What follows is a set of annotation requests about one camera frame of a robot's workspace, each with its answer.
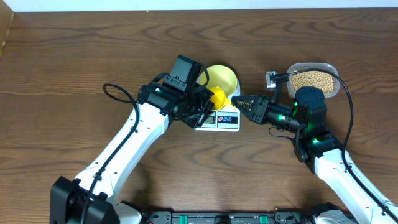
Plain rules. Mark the pale yellow bowl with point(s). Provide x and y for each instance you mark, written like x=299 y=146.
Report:
x=223 y=77

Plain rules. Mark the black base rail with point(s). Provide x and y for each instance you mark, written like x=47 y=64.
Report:
x=322 y=213

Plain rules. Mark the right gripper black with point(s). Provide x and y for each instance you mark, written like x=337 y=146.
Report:
x=259 y=109

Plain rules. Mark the white digital kitchen scale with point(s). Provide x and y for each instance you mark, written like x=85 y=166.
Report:
x=227 y=119

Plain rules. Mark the yellow measuring scoop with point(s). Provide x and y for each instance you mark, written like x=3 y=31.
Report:
x=219 y=98

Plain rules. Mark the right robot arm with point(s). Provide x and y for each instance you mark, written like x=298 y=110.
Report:
x=317 y=147

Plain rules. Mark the soybeans in container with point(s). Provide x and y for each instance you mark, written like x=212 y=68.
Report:
x=316 y=79

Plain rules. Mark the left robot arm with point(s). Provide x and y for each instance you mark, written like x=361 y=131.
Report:
x=92 y=196

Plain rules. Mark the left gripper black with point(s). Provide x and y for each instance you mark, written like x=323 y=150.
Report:
x=201 y=109

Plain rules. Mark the clear plastic container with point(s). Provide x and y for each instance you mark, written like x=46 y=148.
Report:
x=310 y=65

